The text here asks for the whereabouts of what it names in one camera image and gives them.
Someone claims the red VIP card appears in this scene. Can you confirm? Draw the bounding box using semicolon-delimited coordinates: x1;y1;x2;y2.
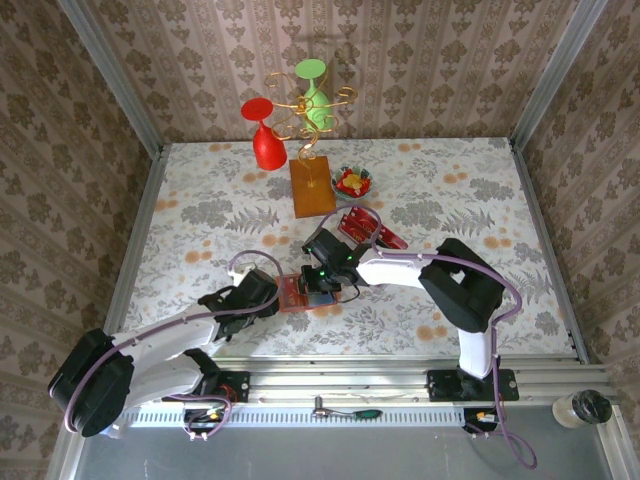
349;206;382;229
339;215;375;241
375;224;410;251
278;276;309;312

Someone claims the orange card holder wallet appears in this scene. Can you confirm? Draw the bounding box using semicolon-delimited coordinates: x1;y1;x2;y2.
276;273;337;315

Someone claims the small bowl of candies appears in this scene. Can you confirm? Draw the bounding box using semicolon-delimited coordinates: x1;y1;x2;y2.
330;164;375;200

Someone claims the floral tablecloth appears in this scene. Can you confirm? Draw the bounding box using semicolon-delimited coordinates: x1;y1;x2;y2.
115;137;576;359

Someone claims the red wine glass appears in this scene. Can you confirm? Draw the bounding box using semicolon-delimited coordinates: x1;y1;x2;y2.
240;97;289;172

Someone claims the black connector yellow plug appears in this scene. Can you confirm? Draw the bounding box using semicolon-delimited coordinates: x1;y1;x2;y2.
183;407;229;434
463;407;501;434

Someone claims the green wine glass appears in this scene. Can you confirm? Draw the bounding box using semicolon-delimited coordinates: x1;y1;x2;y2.
293;58;335;132

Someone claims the grey metal panel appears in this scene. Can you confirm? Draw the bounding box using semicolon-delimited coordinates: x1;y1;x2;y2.
74;424;619;480

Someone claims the gold wire rack wooden base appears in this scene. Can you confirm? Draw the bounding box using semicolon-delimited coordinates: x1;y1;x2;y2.
263;71;357;220

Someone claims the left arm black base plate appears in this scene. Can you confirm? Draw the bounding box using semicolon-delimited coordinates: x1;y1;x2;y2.
162;370;251;404

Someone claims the aluminium mounting rail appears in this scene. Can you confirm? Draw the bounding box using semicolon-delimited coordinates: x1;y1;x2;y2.
69;362;621;409

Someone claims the white slotted cable duct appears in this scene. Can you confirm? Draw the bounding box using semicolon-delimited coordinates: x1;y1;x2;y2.
124;404;466;429

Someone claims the ratchet wrench green handle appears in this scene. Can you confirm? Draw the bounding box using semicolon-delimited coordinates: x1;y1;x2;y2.
312;395;384;420

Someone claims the aluminium table side rail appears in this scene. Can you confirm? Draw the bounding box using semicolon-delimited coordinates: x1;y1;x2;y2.
94;147;169;369
507;139;591;364

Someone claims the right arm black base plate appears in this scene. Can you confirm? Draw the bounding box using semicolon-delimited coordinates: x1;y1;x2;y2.
427;368;520;403

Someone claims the aluminium frame post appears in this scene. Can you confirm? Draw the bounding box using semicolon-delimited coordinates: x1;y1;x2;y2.
509;0;609;149
57;0;164;161

